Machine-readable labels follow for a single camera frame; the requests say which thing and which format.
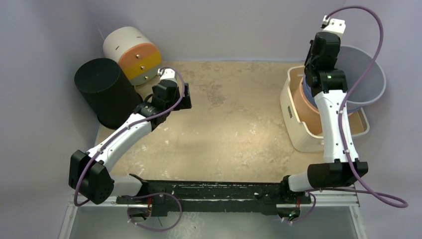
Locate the aluminium rail frame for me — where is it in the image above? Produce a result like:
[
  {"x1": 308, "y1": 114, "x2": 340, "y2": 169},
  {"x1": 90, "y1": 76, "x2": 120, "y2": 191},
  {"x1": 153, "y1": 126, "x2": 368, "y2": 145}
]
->
[{"x1": 59, "y1": 191, "x2": 366, "y2": 239}]

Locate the white orange yellow drum toy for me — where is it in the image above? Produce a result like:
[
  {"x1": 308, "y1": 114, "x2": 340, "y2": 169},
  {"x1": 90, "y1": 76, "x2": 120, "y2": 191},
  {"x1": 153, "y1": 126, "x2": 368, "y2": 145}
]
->
[{"x1": 103, "y1": 26, "x2": 162, "y2": 86}]

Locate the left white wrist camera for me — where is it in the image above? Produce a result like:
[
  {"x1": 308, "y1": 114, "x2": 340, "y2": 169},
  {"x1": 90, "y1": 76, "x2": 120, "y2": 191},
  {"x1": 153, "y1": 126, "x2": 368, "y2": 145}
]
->
[{"x1": 157, "y1": 67, "x2": 177, "y2": 83}]

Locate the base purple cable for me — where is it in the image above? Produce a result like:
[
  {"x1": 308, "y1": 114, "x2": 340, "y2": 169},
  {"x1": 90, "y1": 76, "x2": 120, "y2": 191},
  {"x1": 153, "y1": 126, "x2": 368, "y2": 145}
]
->
[
  {"x1": 282, "y1": 192, "x2": 317, "y2": 225},
  {"x1": 126, "y1": 193, "x2": 183, "y2": 232}
]

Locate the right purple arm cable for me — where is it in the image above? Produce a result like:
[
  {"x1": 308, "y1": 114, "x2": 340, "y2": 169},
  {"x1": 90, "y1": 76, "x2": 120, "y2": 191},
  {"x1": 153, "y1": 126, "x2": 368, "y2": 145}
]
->
[{"x1": 323, "y1": 5, "x2": 409, "y2": 209}]

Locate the orange bucket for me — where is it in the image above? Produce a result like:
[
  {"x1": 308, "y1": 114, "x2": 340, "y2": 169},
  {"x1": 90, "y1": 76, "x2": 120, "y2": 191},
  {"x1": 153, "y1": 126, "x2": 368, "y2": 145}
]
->
[{"x1": 292, "y1": 77, "x2": 358, "y2": 136}]

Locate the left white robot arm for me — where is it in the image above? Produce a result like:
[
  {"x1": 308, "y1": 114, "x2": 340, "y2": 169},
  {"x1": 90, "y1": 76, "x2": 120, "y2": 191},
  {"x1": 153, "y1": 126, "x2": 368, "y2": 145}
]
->
[{"x1": 69, "y1": 80, "x2": 192, "y2": 206}]

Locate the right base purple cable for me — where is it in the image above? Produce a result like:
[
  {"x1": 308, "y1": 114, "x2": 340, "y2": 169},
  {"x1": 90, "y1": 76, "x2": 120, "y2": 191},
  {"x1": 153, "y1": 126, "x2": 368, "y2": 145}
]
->
[{"x1": 282, "y1": 192, "x2": 317, "y2": 225}]

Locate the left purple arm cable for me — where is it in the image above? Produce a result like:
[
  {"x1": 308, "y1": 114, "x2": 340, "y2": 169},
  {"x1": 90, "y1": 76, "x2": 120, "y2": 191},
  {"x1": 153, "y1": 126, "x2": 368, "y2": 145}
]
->
[{"x1": 73, "y1": 66, "x2": 186, "y2": 207}]

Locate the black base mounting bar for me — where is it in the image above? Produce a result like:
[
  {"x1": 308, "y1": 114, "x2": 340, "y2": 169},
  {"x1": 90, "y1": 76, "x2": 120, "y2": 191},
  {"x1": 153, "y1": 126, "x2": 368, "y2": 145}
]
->
[{"x1": 116, "y1": 180, "x2": 312, "y2": 217}]

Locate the black large bucket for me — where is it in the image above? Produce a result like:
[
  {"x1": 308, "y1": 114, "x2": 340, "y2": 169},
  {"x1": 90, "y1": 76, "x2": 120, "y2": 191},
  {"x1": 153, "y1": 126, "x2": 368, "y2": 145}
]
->
[{"x1": 74, "y1": 58, "x2": 143, "y2": 129}]

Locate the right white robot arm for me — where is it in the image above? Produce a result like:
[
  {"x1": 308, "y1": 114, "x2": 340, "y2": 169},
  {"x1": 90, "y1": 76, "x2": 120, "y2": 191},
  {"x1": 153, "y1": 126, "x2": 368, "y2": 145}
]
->
[{"x1": 279, "y1": 31, "x2": 368, "y2": 203}]

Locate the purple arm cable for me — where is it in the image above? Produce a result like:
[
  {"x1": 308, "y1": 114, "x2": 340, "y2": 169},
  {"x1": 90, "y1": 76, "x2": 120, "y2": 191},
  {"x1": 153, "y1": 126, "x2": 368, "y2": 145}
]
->
[
  {"x1": 323, "y1": 5, "x2": 409, "y2": 209},
  {"x1": 73, "y1": 66, "x2": 186, "y2": 207}
]

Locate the cream laundry basket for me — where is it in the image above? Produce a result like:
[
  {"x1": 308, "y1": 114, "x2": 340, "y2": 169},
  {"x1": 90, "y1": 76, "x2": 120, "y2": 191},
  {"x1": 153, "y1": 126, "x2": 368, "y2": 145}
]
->
[{"x1": 280, "y1": 66, "x2": 370, "y2": 152}]

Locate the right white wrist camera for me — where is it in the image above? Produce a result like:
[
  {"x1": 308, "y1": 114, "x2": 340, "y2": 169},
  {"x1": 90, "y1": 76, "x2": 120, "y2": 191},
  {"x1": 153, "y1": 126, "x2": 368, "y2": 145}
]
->
[{"x1": 321, "y1": 15, "x2": 346, "y2": 37}]

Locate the grey lavender bucket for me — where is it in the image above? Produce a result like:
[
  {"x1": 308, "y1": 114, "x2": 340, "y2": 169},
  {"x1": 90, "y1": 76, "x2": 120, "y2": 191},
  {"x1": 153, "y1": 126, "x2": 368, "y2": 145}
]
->
[{"x1": 303, "y1": 46, "x2": 386, "y2": 114}]

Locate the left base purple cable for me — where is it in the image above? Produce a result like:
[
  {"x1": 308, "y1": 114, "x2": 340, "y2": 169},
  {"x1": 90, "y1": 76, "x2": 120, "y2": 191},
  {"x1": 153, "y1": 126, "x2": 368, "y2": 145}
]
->
[{"x1": 126, "y1": 193, "x2": 183, "y2": 232}]

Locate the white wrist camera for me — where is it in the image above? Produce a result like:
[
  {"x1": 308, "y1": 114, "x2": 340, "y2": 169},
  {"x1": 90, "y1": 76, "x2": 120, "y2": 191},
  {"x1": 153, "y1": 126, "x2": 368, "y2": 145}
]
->
[
  {"x1": 157, "y1": 67, "x2": 177, "y2": 83},
  {"x1": 321, "y1": 15, "x2": 346, "y2": 37}
]

